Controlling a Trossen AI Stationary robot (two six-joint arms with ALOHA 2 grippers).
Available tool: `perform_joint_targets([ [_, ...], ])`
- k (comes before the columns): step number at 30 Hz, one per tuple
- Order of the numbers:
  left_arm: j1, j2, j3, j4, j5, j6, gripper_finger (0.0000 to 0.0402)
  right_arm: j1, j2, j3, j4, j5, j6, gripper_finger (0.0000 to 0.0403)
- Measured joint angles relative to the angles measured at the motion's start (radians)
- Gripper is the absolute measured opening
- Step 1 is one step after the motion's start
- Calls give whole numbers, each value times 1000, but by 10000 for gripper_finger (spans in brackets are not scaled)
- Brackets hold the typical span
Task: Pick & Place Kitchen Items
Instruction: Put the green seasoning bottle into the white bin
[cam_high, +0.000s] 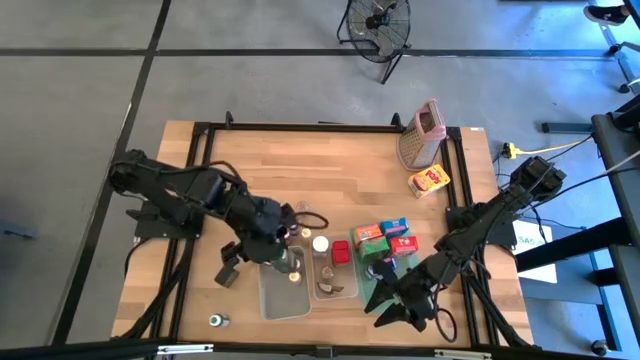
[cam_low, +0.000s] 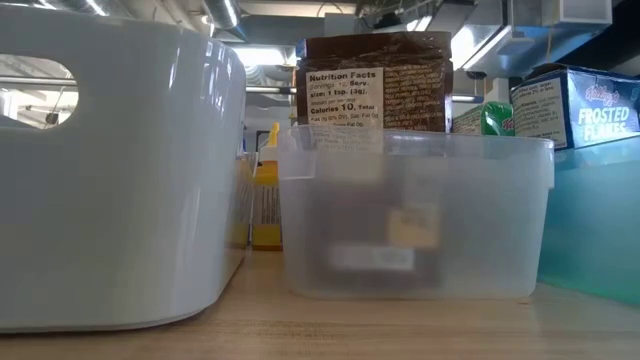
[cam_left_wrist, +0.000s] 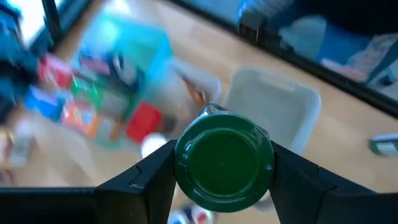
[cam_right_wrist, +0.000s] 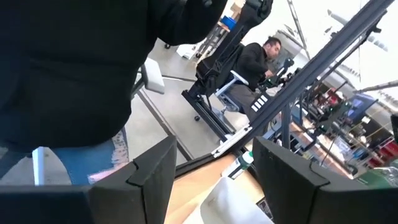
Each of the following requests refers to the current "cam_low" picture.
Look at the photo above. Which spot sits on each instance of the yellow food colouring bottle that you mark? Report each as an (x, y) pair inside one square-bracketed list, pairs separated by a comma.
[(267, 185)]

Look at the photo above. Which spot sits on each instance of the blue food colouring bottle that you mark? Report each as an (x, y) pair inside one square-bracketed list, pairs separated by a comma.
[(244, 142)]

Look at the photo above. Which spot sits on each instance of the green cereal box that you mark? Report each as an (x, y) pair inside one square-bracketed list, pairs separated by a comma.
[(495, 119)]

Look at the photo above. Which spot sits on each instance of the long ceiling light strip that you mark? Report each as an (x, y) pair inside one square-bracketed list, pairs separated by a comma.
[(270, 90)]

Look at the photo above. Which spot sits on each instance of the grey ceiling box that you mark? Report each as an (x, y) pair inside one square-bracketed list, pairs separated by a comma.
[(340, 24)]

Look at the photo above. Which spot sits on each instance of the clear plastic container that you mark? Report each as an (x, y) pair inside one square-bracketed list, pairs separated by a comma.
[(490, 225)]

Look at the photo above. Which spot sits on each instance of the clear left plastic bin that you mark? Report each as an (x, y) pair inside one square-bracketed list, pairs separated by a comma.
[(125, 200)]

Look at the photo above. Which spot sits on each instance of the green plastic bin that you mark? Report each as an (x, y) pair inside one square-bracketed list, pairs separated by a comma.
[(595, 225)]

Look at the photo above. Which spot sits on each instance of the round silver ventilation duct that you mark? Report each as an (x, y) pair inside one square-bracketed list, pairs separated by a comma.
[(222, 12)]

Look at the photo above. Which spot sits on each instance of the rectangular metal ceiling duct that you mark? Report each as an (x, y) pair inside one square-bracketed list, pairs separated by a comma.
[(500, 40)]

